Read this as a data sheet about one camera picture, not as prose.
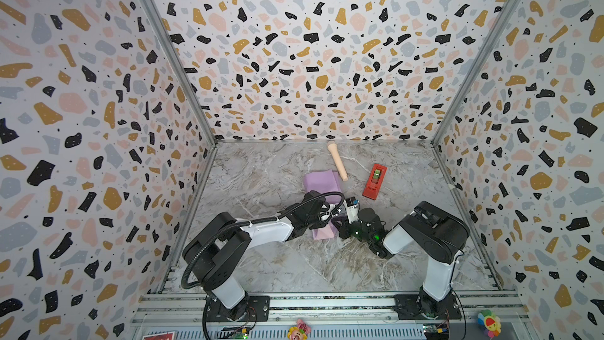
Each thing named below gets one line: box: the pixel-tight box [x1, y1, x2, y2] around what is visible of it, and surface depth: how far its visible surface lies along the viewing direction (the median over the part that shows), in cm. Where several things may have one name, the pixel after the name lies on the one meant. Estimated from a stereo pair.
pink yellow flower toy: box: [287, 318, 312, 340], surface depth 69 cm
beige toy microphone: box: [327, 140, 349, 182], surface depth 115 cm
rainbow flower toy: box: [477, 309, 502, 339], surface depth 73 cm
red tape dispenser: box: [361, 163, 388, 201], surface depth 102 cm
